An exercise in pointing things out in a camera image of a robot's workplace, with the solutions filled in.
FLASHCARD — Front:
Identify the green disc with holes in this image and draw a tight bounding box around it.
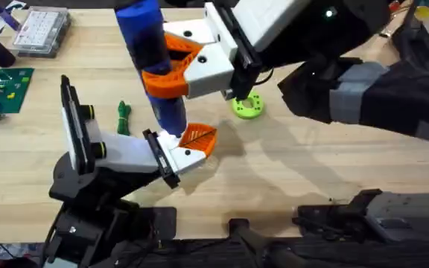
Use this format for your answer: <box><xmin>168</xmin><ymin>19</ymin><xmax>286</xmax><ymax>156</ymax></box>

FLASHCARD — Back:
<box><xmin>231</xmin><ymin>91</ymin><xmax>265</xmax><ymax>121</ymax></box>

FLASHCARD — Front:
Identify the green board with toy blocks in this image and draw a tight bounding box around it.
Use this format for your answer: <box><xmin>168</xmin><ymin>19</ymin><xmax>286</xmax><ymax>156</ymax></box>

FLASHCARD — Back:
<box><xmin>0</xmin><ymin>67</ymin><xmax>35</xmax><ymax>121</ymax></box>

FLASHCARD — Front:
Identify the green vegetable toy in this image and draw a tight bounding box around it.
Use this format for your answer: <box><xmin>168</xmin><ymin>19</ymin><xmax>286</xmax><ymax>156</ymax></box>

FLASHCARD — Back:
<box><xmin>116</xmin><ymin>100</ymin><xmax>133</xmax><ymax>137</ymax></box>

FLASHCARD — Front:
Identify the blue electric screwdriver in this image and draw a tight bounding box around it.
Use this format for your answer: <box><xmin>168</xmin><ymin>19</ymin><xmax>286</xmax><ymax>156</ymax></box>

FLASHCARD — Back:
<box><xmin>114</xmin><ymin>0</ymin><xmax>188</xmax><ymax>138</ymax></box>

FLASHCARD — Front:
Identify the clear plastic parts box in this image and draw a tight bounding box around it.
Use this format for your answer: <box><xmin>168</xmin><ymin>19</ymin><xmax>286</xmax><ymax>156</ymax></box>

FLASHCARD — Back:
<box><xmin>12</xmin><ymin>6</ymin><xmax>71</xmax><ymax>59</ymax></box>

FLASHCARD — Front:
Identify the purple handled tool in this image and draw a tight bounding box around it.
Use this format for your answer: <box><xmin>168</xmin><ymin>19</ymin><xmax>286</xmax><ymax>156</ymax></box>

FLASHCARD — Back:
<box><xmin>0</xmin><ymin>0</ymin><xmax>28</xmax><ymax>33</ymax></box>

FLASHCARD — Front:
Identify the black left wrist plate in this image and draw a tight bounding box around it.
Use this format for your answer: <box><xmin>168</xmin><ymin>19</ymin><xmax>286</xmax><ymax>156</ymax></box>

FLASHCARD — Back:
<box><xmin>60</xmin><ymin>74</ymin><xmax>97</xmax><ymax>176</ymax></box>

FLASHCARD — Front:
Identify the black rail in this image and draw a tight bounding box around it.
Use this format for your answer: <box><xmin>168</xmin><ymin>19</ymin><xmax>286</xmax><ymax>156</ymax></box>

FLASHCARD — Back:
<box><xmin>0</xmin><ymin>219</ymin><xmax>429</xmax><ymax>268</ymax></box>

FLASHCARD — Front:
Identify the black cable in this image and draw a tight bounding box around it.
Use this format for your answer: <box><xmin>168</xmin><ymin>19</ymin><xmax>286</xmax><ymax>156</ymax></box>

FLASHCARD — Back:
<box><xmin>253</xmin><ymin>67</ymin><xmax>276</xmax><ymax>86</ymax></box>

